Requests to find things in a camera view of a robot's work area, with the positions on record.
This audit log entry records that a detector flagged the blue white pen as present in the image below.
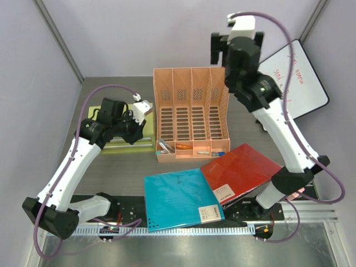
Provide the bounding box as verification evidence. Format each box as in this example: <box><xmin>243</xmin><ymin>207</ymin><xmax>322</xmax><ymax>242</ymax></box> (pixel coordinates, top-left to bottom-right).
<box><xmin>164</xmin><ymin>142</ymin><xmax>175</xmax><ymax>153</ymax></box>

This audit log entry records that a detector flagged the orange highlighter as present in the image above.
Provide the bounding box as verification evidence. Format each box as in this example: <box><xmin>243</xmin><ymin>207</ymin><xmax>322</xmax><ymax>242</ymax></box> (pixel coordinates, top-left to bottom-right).
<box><xmin>176</xmin><ymin>144</ymin><xmax>193</xmax><ymax>150</ymax></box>

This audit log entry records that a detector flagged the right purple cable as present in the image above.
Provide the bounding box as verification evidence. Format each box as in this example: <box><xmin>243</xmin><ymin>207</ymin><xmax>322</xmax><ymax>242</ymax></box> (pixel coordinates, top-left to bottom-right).
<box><xmin>228</xmin><ymin>11</ymin><xmax>345</xmax><ymax>243</ymax></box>

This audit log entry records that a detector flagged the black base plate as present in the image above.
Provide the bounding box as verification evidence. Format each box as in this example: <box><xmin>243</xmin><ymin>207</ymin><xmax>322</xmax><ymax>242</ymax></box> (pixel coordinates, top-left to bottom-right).
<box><xmin>72</xmin><ymin>194</ymin><xmax>285</xmax><ymax>223</ymax></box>

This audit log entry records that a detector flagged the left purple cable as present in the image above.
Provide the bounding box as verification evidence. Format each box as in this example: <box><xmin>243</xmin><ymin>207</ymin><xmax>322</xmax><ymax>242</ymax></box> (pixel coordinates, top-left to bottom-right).
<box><xmin>33</xmin><ymin>85</ymin><xmax>142</xmax><ymax>259</ymax></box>

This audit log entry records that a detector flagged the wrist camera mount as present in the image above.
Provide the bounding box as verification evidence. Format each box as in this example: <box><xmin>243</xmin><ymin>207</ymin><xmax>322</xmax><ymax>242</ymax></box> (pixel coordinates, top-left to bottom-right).
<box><xmin>131</xmin><ymin>93</ymin><xmax>153</xmax><ymax>125</ymax></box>
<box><xmin>227</xmin><ymin>13</ymin><xmax>256</xmax><ymax>43</ymax></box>

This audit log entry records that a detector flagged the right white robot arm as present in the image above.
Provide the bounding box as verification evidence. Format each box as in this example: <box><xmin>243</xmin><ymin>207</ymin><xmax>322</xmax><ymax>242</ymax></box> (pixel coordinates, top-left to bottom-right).
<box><xmin>210</xmin><ymin>32</ymin><xmax>330</xmax><ymax>220</ymax></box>

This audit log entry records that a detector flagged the teal A4 folder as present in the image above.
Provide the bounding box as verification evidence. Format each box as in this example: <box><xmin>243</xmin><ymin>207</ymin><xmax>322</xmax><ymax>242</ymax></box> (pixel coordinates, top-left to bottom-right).
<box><xmin>144</xmin><ymin>169</ymin><xmax>225</xmax><ymax>232</ymax></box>

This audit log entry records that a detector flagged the orange plastic file organizer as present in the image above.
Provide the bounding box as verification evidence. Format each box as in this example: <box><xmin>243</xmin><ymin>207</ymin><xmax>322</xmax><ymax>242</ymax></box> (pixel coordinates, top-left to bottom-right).
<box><xmin>153</xmin><ymin>67</ymin><xmax>230</xmax><ymax>163</ymax></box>

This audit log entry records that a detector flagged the red A4 folder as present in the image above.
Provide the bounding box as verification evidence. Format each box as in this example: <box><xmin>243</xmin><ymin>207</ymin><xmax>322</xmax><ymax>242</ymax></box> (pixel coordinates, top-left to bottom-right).
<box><xmin>201</xmin><ymin>144</ymin><xmax>282</xmax><ymax>210</ymax></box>

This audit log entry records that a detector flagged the white marker pen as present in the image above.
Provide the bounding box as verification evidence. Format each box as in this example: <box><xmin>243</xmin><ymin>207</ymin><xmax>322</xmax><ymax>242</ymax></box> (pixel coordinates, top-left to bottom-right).
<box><xmin>159</xmin><ymin>141</ymin><xmax>170</xmax><ymax>154</ymax></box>

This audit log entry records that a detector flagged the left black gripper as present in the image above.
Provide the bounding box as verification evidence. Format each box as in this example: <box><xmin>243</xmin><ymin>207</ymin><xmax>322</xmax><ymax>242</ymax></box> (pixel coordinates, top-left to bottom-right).
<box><xmin>112</xmin><ymin>110</ymin><xmax>146</xmax><ymax>145</ymax></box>

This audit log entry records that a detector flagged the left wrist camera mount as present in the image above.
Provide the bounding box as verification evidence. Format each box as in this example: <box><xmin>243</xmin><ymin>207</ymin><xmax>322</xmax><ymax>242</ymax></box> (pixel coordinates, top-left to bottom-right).
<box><xmin>131</xmin><ymin>93</ymin><xmax>153</xmax><ymax>125</ymax></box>

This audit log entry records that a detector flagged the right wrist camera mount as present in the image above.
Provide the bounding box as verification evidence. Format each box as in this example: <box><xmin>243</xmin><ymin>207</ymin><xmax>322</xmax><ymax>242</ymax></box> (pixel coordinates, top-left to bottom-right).
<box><xmin>227</xmin><ymin>13</ymin><xmax>256</xmax><ymax>43</ymax></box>

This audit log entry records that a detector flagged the blue and grey marker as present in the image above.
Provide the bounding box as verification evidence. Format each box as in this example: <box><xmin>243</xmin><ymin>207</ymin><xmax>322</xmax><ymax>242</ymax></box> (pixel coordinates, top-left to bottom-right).
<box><xmin>211</xmin><ymin>151</ymin><xmax>225</xmax><ymax>156</ymax></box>

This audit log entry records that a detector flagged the pink cube block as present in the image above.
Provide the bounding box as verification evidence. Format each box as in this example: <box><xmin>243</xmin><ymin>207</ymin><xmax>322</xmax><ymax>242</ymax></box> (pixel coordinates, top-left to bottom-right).
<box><xmin>286</xmin><ymin>187</ymin><xmax>305</xmax><ymax>201</ymax></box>

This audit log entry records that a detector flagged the purple cable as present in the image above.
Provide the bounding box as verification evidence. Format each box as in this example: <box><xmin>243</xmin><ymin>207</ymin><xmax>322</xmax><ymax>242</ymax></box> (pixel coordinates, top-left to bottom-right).
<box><xmin>228</xmin><ymin>11</ymin><xmax>345</xmax><ymax>243</ymax></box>
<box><xmin>33</xmin><ymin>85</ymin><xmax>142</xmax><ymax>259</ymax></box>

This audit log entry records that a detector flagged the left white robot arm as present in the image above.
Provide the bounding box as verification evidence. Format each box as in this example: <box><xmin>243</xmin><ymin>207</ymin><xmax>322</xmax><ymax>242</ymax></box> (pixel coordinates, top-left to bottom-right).
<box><xmin>22</xmin><ymin>98</ymin><xmax>152</xmax><ymax>240</ymax></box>

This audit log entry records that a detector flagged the green metal drawer cabinet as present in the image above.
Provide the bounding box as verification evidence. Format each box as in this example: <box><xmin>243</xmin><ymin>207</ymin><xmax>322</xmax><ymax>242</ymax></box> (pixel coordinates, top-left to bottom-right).
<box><xmin>83</xmin><ymin>98</ymin><xmax>153</xmax><ymax>153</ymax></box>

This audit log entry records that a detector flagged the small whiteboard with writing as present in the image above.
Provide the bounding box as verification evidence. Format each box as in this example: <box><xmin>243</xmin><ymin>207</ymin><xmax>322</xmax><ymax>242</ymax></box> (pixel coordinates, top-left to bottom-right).
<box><xmin>259</xmin><ymin>39</ymin><xmax>330</xmax><ymax>119</ymax></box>

